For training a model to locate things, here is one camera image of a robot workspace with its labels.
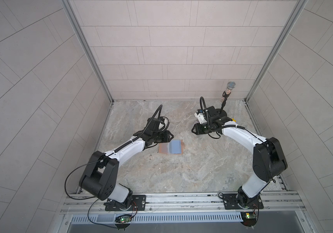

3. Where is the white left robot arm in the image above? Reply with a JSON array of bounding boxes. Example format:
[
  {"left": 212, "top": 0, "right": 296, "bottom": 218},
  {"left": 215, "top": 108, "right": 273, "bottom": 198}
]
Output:
[{"left": 79, "top": 116, "right": 174, "bottom": 203}]

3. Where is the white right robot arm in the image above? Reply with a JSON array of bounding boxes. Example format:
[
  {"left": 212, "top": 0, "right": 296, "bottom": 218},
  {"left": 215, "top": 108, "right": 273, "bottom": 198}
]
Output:
[{"left": 191, "top": 106, "right": 288, "bottom": 209}]

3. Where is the black microphone stand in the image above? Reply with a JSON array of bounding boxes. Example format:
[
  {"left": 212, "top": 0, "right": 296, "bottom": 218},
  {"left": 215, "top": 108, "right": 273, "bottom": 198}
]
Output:
[{"left": 218, "top": 81, "right": 236, "bottom": 115}]

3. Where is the left green circuit board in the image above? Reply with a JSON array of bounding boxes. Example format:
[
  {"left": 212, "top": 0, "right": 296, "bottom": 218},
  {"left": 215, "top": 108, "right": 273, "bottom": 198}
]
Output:
[{"left": 115, "top": 215, "right": 132, "bottom": 224}]

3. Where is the right circuit board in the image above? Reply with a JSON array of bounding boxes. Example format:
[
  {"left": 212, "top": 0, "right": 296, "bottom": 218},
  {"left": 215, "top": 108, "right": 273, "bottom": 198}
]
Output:
[{"left": 241, "top": 212, "right": 258, "bottom": 227}]

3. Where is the white ventilation grille strip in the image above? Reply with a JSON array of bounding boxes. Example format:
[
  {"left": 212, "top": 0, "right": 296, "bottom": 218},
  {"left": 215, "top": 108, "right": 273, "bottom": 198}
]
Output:
[{"left": 71, "top": 212, "right": 243, "bottom": 225}]

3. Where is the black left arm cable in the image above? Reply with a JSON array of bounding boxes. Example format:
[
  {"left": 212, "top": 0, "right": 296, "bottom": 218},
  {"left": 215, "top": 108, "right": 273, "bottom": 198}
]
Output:
[{"left": 64, "top": 161, "right": 103, "bottom": 201}]

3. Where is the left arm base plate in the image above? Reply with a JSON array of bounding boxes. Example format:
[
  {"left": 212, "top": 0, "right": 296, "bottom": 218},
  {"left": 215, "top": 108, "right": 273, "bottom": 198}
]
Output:
[{"left": 105, "top": 195, "right": 147, "bottom": 211}]

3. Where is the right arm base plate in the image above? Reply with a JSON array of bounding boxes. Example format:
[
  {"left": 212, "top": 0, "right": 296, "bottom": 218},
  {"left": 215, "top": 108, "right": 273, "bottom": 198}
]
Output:
[{"left": 218, "top": 193, "right": 264, "bottom": 210}]

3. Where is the aluminium mounting rail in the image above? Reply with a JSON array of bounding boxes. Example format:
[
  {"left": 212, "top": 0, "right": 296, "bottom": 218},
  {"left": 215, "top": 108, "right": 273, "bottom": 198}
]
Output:
[{"left": 57, "top": 191, "right": 306, "bottom": 214}]

